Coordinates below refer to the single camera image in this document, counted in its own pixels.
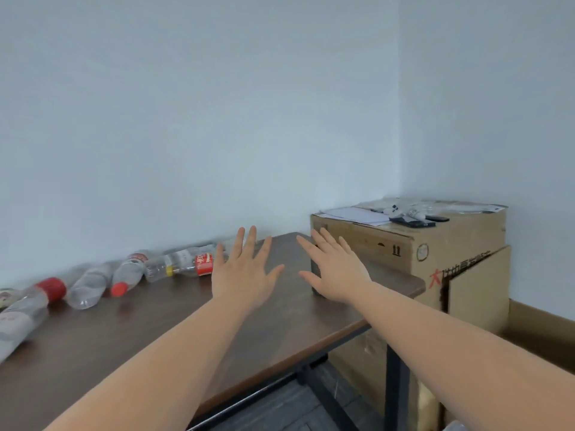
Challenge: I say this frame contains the person's right hand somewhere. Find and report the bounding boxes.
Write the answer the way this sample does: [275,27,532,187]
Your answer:
[296,227,374,306]

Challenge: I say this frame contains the person's left hand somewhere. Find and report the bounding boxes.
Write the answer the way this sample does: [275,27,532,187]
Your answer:
[211,226,286,311]

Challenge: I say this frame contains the person's right forearm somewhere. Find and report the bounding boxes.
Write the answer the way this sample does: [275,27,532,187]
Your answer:
[349,282,575,431]

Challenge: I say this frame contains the person's left forearm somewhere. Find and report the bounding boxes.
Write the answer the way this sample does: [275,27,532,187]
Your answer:
[44,297,253,431]

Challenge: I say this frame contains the white paper sheets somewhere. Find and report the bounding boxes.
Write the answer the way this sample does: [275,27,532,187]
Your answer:
[319,206,392,227]

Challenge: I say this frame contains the white plastic device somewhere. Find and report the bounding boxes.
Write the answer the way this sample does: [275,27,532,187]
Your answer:
[382,202,440,221]

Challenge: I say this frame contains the plain brown cardboard box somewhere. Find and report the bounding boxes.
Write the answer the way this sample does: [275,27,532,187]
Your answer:
[328,328,443,431]

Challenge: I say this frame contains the printed brown cardboard box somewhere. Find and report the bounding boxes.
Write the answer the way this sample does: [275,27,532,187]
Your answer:
[310,199,509,314]

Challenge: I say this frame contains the clear plastic wrapped papers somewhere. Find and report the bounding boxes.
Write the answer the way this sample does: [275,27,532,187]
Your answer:
[430,200,509,215]

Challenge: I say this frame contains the row of clear plastic bottles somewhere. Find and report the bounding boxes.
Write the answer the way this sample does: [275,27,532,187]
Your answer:
[0,237,240,365]

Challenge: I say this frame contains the large open cardboard box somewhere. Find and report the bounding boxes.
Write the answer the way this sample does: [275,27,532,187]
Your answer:
[442,245,575,377]

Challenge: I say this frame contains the black metal table frame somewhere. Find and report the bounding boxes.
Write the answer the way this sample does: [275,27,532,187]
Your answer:
[185,323,412,431]

